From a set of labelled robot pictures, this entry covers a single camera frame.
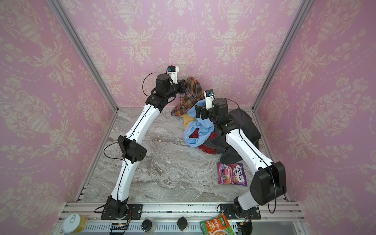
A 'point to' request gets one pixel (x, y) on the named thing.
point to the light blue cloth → (205, 127)
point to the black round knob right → (182, 223)
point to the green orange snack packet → (217, 225)
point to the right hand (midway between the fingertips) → (204, 102)
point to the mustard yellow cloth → (186, 119)
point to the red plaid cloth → (193, 95)
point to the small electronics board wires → (121, 226)
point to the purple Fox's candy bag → (231, 174)
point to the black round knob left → (148, 225)
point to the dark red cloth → (195, 134)
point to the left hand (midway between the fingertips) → (189, 80)
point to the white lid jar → (75, 223)
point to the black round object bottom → (246, 227)
